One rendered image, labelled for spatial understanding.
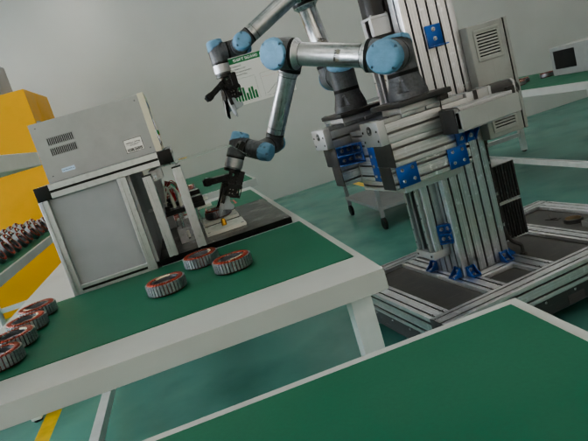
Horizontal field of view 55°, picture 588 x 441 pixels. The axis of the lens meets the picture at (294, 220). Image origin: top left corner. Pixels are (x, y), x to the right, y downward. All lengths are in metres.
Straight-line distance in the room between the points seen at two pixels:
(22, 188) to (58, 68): 2.26
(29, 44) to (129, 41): 1.15
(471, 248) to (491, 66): 0.76
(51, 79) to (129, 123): 5.59
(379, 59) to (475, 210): 0.86
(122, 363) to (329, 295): 0.45
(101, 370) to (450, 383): 0.72
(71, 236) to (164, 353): 0.84
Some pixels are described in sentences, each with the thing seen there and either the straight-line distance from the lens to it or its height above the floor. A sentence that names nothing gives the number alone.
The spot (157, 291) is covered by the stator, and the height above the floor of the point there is 0.77.
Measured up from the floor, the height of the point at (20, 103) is 1.83.
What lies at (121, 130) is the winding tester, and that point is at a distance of 2.04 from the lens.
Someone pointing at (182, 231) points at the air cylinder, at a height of 0.81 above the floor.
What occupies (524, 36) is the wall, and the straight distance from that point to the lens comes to 9.02.
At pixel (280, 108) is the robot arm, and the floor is 1.13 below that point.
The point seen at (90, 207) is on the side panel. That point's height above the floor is 1.01.
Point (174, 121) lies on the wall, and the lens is 7.44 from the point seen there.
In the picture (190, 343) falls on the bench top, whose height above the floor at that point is 0.74.
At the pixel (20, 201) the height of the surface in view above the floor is 1.00.
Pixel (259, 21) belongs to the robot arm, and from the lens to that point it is 2.56.
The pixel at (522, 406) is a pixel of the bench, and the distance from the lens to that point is 0.71.
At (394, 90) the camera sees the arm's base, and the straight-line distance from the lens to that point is 2.16.
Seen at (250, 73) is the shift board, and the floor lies 1.66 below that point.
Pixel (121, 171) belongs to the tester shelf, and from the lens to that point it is 1.90.
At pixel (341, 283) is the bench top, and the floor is 0.75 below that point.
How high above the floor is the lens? 1.14
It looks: 11 degrees down
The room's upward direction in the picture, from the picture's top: 17 degrees counter-clockwise
